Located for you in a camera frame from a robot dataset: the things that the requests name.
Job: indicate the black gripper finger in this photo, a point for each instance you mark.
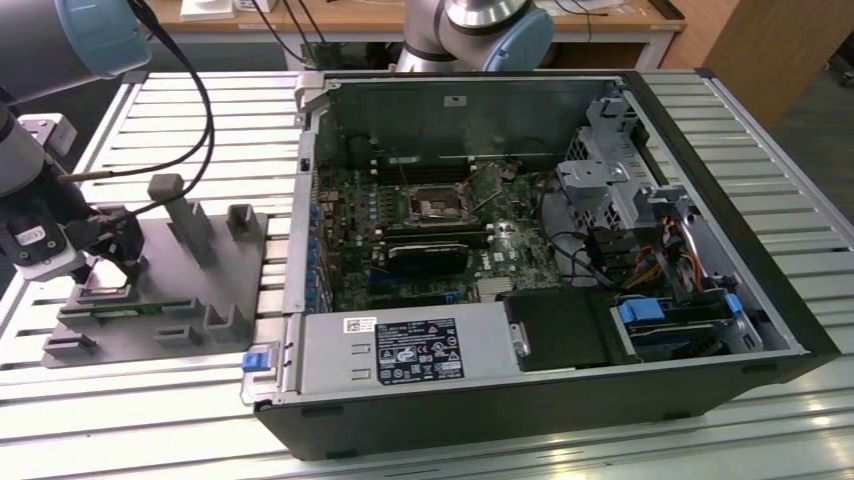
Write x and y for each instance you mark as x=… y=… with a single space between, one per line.
x=81 y=275
x=135 y=272

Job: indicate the CPU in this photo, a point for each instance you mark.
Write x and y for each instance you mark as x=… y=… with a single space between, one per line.
x=103 y=292

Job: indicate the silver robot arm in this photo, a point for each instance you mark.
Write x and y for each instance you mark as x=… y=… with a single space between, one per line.
x=40 y=40

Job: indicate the CPU socket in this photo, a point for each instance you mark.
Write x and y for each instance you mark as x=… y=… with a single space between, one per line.
x=436 y=205

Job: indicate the grey parts rack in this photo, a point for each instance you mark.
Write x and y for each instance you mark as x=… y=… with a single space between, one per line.
x=173 y=280

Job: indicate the green RAM stick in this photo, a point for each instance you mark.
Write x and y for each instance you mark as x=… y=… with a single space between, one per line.
x=153 y=306

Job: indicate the blue case latch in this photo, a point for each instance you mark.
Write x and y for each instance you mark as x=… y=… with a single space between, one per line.
x=255 y=362

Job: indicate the blue expansion card clip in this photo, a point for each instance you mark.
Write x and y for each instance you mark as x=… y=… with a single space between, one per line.
x=312 y=272
x=313 y=246
x=315 y=212
x=311 y=296

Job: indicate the grey power supply unit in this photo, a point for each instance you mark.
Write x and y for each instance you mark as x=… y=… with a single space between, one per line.
x=333 y=350

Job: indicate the black graphics card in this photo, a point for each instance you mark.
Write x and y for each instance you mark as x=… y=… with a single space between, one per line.
x=427 y=260

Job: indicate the plain white box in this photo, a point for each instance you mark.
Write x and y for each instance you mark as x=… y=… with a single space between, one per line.
x=207 y=10

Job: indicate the white box with label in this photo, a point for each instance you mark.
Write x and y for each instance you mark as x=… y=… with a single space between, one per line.
x=256 y=4

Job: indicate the small silver heatsink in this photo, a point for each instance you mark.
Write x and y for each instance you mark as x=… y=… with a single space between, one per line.
x=496 y=289

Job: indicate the wooden desk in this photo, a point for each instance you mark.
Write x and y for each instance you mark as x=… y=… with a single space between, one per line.
x=360 y=22

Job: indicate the black open PC case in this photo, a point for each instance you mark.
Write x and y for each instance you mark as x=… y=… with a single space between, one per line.
x=467 y=425

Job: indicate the green motherboard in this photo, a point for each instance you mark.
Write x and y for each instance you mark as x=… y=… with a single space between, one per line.
x=527 y=250

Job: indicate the coin battery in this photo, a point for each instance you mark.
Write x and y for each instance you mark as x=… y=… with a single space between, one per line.
x=509 y=170

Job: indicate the black plastic fan shroud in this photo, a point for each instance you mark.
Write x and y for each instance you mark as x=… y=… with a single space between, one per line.
x=560 y=325

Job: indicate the metal drive cage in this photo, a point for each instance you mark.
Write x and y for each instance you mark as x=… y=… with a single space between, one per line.
x=587 y=175

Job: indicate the hard disk in blue carrier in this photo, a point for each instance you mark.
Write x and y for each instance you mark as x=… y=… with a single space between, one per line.
x=640 y=311

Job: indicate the wooden cabinet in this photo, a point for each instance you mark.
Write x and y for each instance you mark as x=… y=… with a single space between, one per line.
x=767 y=50

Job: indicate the black and white wrist camera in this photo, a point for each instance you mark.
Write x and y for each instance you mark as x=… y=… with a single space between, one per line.
x=36 y=240

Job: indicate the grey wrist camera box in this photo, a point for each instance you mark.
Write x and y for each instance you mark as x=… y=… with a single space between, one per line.
x=46 y=132

